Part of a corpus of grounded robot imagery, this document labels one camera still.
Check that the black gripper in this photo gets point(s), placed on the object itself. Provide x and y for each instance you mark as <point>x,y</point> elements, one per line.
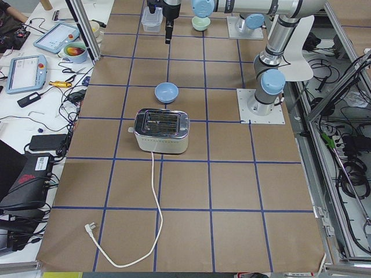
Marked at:
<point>170,13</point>

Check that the green bowl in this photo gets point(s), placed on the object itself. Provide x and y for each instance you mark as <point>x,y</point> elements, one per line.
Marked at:
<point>200,24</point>

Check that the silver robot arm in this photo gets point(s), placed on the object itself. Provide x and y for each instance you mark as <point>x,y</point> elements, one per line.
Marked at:
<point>270,81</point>
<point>204,9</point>

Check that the white bowl with lemon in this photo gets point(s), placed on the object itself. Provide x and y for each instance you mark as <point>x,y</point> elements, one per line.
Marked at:
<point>97,32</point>

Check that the blue bowl with fruit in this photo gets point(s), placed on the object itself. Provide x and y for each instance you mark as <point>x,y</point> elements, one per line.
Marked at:
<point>76,52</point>

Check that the clear plastic food container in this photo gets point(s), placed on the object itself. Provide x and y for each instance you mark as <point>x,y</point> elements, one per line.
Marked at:
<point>151,22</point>

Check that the cream silver toaster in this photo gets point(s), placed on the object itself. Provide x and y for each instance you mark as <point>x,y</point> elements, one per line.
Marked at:
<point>161,130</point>

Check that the black scissors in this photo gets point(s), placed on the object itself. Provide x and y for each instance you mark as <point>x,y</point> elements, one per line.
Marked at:
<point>74,73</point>

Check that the teach pendant far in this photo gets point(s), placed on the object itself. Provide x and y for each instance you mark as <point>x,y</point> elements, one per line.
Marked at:
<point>57,37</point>

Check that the teach pendant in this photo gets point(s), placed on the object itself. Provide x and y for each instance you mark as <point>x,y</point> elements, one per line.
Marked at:
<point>26,74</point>
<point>57,37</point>

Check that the gold metal tool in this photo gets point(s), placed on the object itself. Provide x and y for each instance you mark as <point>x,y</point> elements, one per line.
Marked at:
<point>60,84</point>

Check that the white chair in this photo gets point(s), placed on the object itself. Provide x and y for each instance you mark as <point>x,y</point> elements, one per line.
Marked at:
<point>298,68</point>

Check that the teach pendant near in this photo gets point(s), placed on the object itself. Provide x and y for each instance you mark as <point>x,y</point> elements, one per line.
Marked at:
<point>26,74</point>

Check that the black power adapter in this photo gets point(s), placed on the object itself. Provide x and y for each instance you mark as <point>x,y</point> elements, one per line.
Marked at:
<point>49,142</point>

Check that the black computer box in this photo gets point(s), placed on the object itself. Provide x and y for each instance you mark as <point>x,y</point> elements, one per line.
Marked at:
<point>23,181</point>

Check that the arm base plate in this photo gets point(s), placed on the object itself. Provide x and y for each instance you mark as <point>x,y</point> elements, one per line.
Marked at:
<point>253,112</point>
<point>249,28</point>

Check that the aluminium frame post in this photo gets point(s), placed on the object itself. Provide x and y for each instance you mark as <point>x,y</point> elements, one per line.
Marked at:
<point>81,19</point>

